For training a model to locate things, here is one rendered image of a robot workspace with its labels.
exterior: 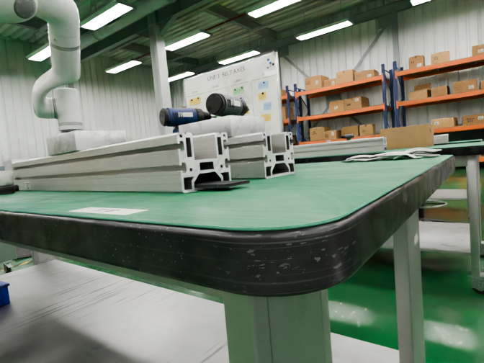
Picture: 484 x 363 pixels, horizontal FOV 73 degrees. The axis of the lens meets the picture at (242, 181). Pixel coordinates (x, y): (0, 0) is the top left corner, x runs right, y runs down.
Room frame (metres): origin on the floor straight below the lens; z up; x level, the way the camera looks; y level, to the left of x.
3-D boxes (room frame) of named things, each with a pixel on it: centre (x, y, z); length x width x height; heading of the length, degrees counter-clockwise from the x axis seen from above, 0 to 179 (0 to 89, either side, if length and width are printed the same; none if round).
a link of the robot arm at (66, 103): (1.28, 0.64, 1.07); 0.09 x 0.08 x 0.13; 120
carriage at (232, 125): (0.74, 0.04, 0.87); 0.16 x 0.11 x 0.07; 48
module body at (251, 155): (0.90, 0.22, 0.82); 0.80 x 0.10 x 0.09; 48
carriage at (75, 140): (0.76, 0.35, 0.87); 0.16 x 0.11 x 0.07; 48
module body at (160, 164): (0.76, 0.35, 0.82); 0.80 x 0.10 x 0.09; 48
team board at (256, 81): (4.25, 0.06, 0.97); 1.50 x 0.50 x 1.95; 53
